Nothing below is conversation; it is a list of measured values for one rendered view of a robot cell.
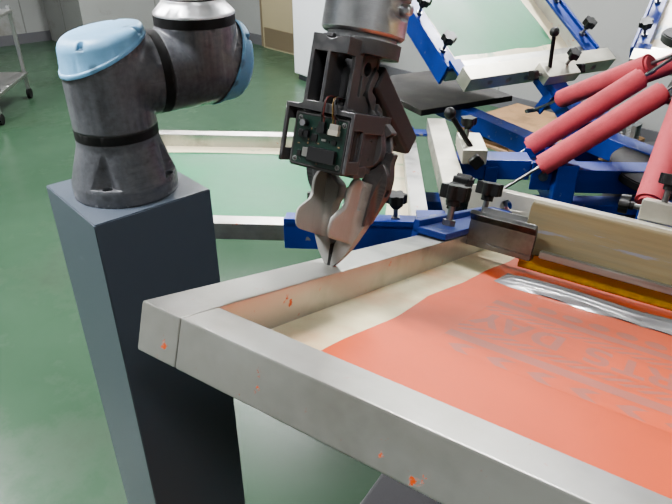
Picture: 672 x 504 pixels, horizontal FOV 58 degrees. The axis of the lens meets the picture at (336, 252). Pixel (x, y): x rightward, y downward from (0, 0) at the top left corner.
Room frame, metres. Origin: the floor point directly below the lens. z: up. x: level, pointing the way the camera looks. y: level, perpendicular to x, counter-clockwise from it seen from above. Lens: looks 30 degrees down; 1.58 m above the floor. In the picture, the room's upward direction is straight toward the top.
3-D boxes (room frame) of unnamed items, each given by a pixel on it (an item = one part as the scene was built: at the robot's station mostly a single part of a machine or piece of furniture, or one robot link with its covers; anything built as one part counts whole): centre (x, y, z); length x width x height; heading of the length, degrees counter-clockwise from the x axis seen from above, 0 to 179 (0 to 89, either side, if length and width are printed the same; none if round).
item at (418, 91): (1.96, -0.57, 0.91); 1.34 x 0.41 x 0.08; 27
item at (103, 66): (0.85, 0.31, 1.37); 0.13 x 0.12 x 0.14; 126
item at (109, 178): (0.85, 0.32, 1.25); 0.15 x 0.15 x 0.10
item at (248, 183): (1.42, 0.03, 1.05); 1.08 x 0.61 x 0.23; 87
